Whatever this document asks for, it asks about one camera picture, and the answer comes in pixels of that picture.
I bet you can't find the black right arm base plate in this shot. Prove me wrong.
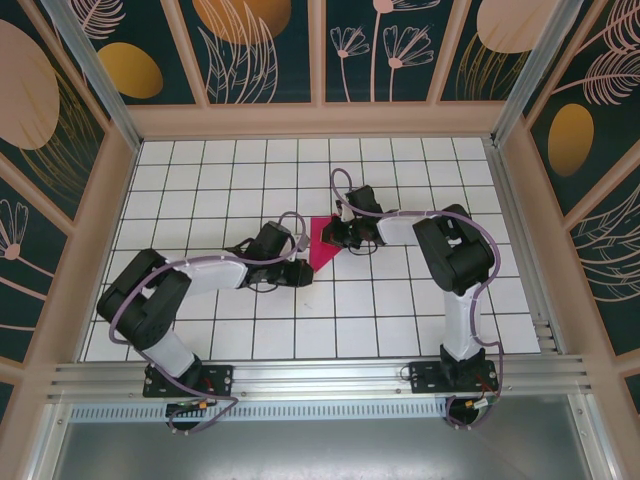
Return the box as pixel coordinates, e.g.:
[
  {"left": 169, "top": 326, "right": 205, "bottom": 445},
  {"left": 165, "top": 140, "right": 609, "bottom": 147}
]
[{"left": 407, "top": 360, "right": 499, "bottom": 396}]

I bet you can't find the pink paper sheet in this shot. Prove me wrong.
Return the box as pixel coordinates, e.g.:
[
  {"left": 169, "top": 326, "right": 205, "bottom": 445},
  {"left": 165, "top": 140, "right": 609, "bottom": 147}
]
[{"left": 307, "top": 215, "right": 346, "bottom": 275}]

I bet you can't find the grey metal sheet panel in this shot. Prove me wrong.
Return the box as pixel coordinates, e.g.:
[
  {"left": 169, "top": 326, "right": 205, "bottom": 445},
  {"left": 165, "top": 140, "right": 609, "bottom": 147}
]
[{"left": 29, "top": 394, "right": 616, "bottom": 480}]

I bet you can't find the aluminium side rail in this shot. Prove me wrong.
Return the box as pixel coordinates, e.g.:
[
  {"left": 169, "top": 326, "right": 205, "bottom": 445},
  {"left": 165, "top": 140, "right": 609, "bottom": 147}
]
[{"left": 484, "top": 139, "right": 564, "bottom": 356}]

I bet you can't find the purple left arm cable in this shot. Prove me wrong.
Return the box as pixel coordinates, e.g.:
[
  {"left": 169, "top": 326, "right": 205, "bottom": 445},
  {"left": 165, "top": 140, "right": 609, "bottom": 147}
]
[{"left": 109, "top": 211, "right": 309, "bottom": 437}]

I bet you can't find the aluminium mounting rail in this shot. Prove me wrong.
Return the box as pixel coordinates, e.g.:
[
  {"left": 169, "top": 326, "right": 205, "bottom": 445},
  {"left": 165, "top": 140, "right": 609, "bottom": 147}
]
[{"left": 44, "top": 354, "right": 596, "bottom": 404}]

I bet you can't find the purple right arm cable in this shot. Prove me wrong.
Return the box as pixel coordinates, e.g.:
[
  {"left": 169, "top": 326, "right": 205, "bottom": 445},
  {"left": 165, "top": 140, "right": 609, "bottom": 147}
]
[{"left": 330, "top": 168, "right": 504, "bottom": 431}]

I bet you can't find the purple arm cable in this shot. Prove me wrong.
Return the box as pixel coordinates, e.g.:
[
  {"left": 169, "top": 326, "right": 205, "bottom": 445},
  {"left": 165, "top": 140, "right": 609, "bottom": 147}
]
[
  {"left": 330, "top": 168, "right": 504, "bottom": 431},
  {"left": 109, "top": 211, "right": 309, "bottom": 437}
]

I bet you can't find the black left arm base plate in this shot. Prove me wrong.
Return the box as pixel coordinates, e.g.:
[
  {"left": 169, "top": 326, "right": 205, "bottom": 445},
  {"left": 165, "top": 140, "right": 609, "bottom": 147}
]
[{"left": 142, "top": 363, "right": 236, "bottom": 399}]

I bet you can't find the aluminium frame post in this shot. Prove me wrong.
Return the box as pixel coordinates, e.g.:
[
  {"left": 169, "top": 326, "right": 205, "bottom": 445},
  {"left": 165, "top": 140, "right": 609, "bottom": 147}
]
[
  {"left": 39, "top": 0, "right": 144, "bottom": 151},
  {"left": 489, "top": 0, "right": 601, "bottom": 149}
]

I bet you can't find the slotted metal cable duct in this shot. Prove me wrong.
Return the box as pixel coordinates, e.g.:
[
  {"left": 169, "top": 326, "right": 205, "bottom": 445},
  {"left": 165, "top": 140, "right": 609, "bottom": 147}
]
[{"left": 67, "top": 402, "right": 451, "bottom": 424}]

